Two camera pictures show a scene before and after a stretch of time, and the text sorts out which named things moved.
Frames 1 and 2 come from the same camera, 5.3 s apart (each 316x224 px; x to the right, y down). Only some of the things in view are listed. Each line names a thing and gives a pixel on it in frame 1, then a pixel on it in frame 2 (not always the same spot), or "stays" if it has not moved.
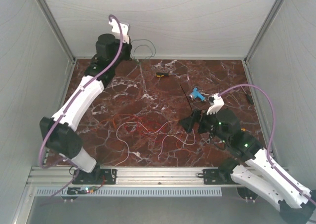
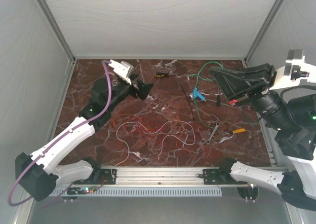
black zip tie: x=186 y=98 stays
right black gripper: x=188 y=123 → x=239 y=82
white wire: x=152 y=131 stays
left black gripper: x=128 y=47 → x=143 y=91
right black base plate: x=214 y=176 stays
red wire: x=142 y=121 → x=143 y=123
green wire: x=134 y=58 → x=199 y=76
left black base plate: x=98 y=176 stays
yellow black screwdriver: x=160 y=74 stays
